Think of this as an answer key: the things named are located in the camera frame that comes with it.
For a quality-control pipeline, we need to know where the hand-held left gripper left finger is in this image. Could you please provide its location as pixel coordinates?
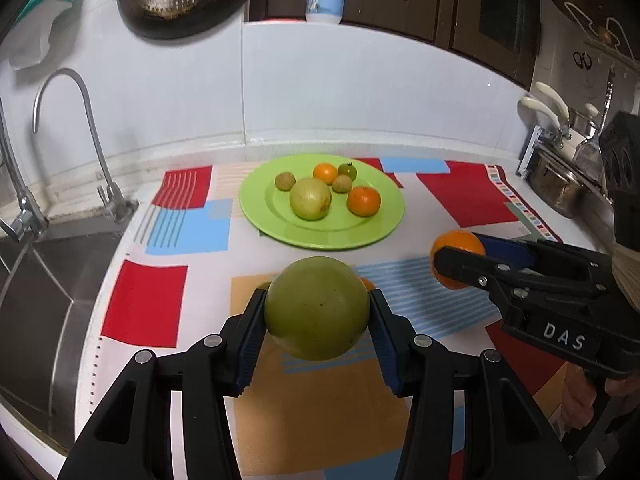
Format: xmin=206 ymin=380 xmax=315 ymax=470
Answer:
xmin=57 ymin=287 xmax=271 ymax=480

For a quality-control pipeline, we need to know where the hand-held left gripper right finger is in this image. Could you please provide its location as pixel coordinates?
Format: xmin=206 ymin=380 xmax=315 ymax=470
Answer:
xmin=367 ymin=290 xmax=571 ymax=480

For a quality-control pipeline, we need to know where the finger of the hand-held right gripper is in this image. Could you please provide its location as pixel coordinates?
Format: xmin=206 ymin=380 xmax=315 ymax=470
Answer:
xmin=470 ymin=231 xmax=551 ymax=273
xmin=433 ymin=245 xmax=533 ymax=311

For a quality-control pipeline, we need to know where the large green apple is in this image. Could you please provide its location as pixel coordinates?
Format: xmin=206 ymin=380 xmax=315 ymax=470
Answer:
xmin=263 ymin=256 xmax=372 ymax=362

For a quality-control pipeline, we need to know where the green plate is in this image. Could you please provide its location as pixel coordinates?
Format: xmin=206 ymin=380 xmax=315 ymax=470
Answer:
xmin=239 ymin=154 xmax=406 ymax=252

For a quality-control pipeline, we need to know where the large yellow-green apple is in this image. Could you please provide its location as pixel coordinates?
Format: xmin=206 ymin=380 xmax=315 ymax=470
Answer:
xmin=289 ymin=177 xmax=332 ymax=222

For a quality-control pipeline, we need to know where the person's right hand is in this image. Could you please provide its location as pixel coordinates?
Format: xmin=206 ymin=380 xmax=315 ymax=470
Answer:
xmin=562 ymin=360 xmax=601 ymax=433

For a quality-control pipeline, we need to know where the stainless steel pot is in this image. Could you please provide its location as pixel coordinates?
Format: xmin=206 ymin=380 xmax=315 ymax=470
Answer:
xmin=527 ymin=152 xmax=592 ymax=219

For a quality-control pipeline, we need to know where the colourful patchwork tablecloth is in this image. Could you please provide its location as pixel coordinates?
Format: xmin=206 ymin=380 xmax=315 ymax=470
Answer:
xmin=75 ymin=157 xmax=571 ymax=480

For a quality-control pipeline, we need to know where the metal spatula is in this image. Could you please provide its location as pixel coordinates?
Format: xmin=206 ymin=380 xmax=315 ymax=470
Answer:
xmin=572 ymin=67 xmax=617 ymax=183

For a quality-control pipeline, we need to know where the small lidded steel pot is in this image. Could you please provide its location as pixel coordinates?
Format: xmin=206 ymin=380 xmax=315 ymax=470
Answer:
xmin=570 ymin=104 xmax=601 ymax=136

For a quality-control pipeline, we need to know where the steel kitchen sink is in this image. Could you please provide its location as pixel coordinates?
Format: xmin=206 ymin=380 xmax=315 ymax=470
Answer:
xmin=0 ymin=220 xmax=128 ymax=453

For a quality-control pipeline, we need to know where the thin gooseneck faucet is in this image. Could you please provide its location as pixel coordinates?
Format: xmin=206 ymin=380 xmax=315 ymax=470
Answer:
xmin=32 ymin=67 xmax=135 ymax=224

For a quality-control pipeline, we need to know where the tall chrome faucet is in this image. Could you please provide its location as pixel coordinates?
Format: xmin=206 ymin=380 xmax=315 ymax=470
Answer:
xmin=0 ymin=100 xmax=49 ymax=243

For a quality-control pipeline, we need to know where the metal colander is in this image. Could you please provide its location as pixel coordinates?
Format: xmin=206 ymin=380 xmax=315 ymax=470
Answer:
xmin=116 ymin=0 xmax=266 ymax=42

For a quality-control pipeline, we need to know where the white wire wall rack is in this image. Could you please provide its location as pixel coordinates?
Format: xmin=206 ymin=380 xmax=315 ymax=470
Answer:
xmin=562 ymin=0 xmax=637 ymax=58

